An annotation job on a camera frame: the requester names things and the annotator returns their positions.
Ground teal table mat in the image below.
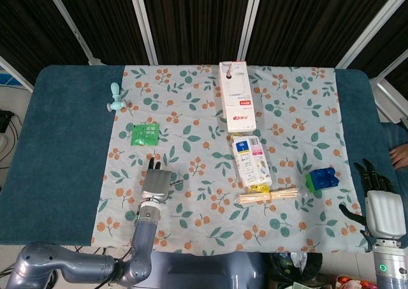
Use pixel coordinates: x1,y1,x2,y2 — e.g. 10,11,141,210
0,64,408,247

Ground blue and green toy block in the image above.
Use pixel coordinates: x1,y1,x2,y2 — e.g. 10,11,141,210
305,167,340,193

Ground person's hand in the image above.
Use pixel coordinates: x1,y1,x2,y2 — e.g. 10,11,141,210
390,145,408,168

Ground green foil packet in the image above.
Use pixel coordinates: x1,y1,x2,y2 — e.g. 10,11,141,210
130,122,160,147

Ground black cables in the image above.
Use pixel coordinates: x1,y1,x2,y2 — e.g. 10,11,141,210
0,110,23,170

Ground floral patterned tablecloth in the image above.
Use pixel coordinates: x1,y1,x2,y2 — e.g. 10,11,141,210
90,64,367,257

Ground white plastic snack package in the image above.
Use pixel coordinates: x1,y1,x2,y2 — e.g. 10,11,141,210
230,135,274,188

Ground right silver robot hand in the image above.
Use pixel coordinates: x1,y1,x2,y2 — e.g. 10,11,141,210
339,158,406,239

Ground bundle of wooden sticks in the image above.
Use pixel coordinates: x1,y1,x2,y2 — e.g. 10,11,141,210
238,188,302,205

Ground white product box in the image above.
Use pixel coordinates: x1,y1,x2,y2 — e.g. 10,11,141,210
218,61,258,133

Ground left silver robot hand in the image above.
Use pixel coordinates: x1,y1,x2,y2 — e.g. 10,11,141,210
141,157,173,204

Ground blue-grey robot torso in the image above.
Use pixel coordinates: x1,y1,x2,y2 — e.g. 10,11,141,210
149,250,267,289

